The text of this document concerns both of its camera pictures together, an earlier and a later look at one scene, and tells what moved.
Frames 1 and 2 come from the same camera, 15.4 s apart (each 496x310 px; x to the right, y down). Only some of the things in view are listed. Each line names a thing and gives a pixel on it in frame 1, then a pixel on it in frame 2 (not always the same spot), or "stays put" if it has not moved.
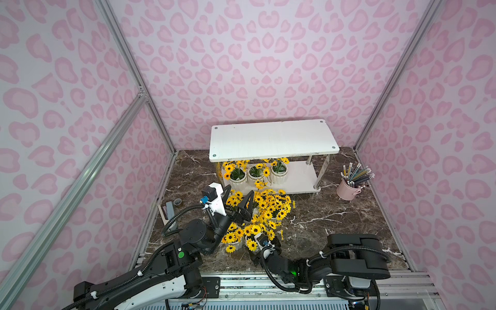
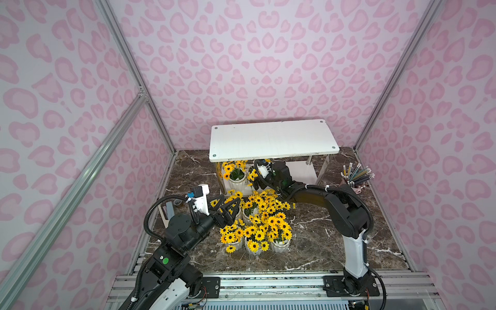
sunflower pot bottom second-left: [255, 175] stays put
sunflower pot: [232, 237] stays put
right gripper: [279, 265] → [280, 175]
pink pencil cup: [354, 179] stays put
